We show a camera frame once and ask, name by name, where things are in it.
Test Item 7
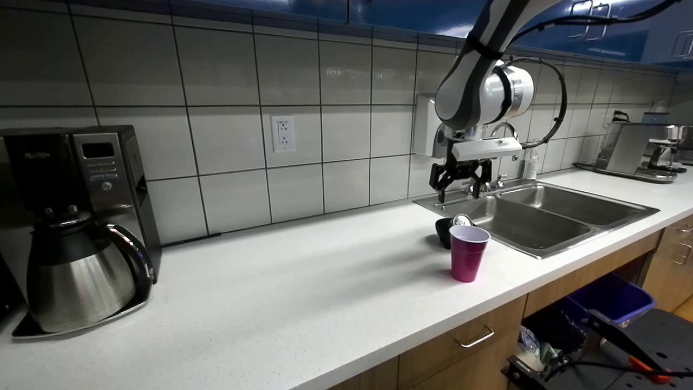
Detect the blue plastic bin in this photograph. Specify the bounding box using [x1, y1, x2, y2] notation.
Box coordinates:
[564, 273, 659, 332]

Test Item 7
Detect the wooden lower cabinet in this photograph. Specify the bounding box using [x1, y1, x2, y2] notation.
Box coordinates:
[327, 215, 693, 390]

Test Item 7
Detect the stainless steel double sink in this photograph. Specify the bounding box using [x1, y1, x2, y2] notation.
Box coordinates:
[416, 180, 663, 261]

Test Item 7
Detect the pink plastic cup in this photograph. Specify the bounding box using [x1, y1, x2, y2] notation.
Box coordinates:
[449, 222, 494, 283]

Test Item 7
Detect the white wall soap dispenser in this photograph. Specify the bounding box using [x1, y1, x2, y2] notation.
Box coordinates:
[411, 93, 444, 161]

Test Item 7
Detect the silver drawer handle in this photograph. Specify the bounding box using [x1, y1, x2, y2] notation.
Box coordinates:
[457, 324, 497, 352]

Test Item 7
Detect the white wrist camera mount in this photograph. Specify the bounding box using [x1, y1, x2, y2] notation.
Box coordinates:
[450, 133, 524, 164]

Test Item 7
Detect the black equipment cart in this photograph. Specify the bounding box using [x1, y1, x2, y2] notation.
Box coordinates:
[503, 306, 693, 390]

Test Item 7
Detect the red tool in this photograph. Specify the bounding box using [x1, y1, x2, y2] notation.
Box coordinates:
[623, 352, 675, 386]

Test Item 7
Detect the silver espresso machine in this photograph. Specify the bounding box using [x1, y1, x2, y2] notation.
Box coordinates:
[591, 108, 693, 185]

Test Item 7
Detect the steel coffee carafe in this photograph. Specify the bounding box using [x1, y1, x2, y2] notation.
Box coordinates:
[24, 208, 156, 336]

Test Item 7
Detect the black coffee maker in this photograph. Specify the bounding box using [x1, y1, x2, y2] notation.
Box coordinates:
[0, 122, 165, 342]

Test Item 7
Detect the silver upper cabinet handle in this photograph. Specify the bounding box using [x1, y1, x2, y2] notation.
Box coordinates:
[578, 0, 612, 43]

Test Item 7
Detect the clear spray bottle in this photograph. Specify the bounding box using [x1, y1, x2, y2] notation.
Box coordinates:
[520, 147, 544, 184]

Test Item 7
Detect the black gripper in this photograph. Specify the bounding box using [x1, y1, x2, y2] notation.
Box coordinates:
[427, 141, 497, 208]

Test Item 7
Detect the blue upper cabinet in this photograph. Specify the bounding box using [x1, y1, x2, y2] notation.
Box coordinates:
[0, 0, 693, 76]

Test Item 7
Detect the white wall outlet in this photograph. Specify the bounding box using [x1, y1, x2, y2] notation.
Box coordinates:
[271, 114, 298, 156]

